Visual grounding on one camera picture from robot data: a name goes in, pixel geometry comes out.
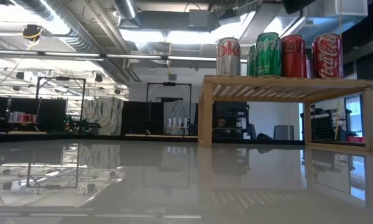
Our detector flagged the silver Diet Coke can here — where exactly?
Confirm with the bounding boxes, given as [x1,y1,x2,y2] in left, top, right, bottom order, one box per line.
[216,37,242,77]

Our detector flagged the green Sprite can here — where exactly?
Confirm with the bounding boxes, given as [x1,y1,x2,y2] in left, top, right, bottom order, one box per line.
[246,43,258,77]
[254,31,282,78]

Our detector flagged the red can black lettering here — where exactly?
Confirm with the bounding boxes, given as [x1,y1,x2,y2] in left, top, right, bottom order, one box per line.
[280,34,308,78]

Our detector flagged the red can white lettering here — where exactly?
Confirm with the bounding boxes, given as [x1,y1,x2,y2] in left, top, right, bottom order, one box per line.
[311,32,344,79]

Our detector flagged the wooden slatted shelf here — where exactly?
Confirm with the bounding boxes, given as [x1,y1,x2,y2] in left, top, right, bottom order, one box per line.
[198,74,373,153]

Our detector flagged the grey cloth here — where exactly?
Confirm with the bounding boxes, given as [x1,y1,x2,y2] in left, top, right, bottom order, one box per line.
[163,99,197,136]

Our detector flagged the black equipment rack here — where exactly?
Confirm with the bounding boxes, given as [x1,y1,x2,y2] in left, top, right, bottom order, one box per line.
[213,101,251,139]

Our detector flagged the patterned cloth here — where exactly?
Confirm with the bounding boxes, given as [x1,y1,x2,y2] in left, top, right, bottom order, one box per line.
[82,96,125,136]

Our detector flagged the grey ceiling box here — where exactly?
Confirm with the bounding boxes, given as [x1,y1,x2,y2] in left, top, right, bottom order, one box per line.
[188,8,210,29]

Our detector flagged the grey bin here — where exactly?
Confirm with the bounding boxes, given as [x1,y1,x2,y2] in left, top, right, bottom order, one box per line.
[273,124,295,141]

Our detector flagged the long ceiling light bar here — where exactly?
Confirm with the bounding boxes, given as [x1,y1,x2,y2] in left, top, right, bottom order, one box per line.
[0,49,218,62]

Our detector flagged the wide black panel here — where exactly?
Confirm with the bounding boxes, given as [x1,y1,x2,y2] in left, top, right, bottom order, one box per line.
[0,96,68,132]

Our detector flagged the black pegboard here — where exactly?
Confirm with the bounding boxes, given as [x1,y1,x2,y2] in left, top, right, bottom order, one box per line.
[310,111,338,141]

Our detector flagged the row of pink cans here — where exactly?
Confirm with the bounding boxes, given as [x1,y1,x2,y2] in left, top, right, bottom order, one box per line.
[7,111,37,124]

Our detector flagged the black yellow ceiling reel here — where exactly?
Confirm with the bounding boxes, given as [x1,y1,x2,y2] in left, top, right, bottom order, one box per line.
[21,24,44,43]

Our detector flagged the narrow black rig frame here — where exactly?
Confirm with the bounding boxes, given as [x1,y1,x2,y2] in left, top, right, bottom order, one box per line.
[146,82,193,136]

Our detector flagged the small silver spiral duct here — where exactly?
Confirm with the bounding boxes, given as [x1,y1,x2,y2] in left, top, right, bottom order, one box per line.
[111,0,140,21]

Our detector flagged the large silver spiral duct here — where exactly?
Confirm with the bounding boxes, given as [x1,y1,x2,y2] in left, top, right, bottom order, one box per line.
[12,0,134,85]

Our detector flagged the wide black rig frame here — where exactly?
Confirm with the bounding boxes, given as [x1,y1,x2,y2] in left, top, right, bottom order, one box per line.
[35,76,86,134]

